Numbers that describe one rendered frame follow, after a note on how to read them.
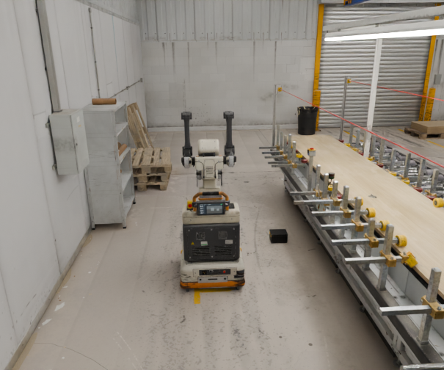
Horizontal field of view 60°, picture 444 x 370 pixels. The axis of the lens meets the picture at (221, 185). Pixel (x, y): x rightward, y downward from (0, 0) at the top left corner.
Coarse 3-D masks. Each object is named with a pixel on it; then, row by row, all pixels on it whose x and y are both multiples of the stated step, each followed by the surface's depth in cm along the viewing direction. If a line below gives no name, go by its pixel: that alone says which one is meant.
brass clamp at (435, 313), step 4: (424, 296) 207; (424, 300) 205; (424, 304) 205; (428, 304) 202; (432, 304) 201; (436, 304) 201; (432, 308) 198; (436, 308) 197; (432, 312) 198; (436, 312) 195; (440, 312) 196; (432, 316) 198; (436, 316) 196; (440, 316) 197
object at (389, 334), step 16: (320, 176) 447; (288, 192) 619; (304, 208) 521; (336, 208) 397; (352, 208) 355; (336, 256) 402; (352, 272) 369; (400, 272) 273; (416, 272) 254; (352, 288) 361; (400, 288) 274; (416, 288) 253; (368, 304) 330; (416, 304) 254; (384, 320) 308; (432, 320) 237; (384, 336) 301; (400, 352) 277
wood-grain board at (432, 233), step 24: (312, 144) 564; (336, 144) 562; (336, 168) 450; (360, 168) 449; (360, 192) 375; (384, 192) 374; (408, 192) 373; (384, 216) 322; (408, 216) 322; (432, 216) 321; (408, 240) 282; (432, 240) 281; (432, 264) 250
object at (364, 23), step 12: (408, 12) 270; (420, 12) 256; (432, 12) 242; (336, 24) 407; (348, 24) 376; (360, 24) 347; (372, 24) 336; (372, 84) 471; (372, 96) 474; (372, 108) 479; (372, 120) 484
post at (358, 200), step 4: (356, 200) 292; (360, 200) 291; (356, 204) 292; (360, 204) 292; (356, 208) 293; (360, 208) 293; (356, 212) 294; (356, 216) 295; (356, 220) 296; (352, 232) 301; (356, 232) 299; (352, 236) 302; (356, 236) 301; (356, 244) 303; (352, 248) 304
